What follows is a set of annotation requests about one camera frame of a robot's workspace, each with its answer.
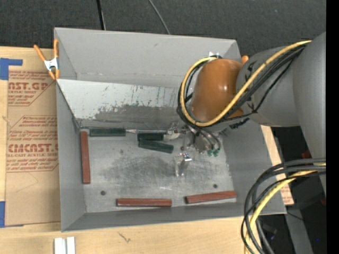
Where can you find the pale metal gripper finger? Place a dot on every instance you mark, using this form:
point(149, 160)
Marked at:
point(183, 164)
point(169, 136)

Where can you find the dark green flat block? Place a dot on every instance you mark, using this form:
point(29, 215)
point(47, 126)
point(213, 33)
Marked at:
point(156, 146)
point(151, 136)
point(107, 132)

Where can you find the grey metal bin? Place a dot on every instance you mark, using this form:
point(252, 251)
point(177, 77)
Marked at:
point(148, 168)

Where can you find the red-brown flat block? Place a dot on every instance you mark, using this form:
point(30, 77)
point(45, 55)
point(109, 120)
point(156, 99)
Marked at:
point(85, 157)
point(210, 197)
point(144, 202)

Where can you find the brown cardboard board red print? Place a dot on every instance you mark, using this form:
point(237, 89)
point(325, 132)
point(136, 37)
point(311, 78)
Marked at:
point(29, 141)

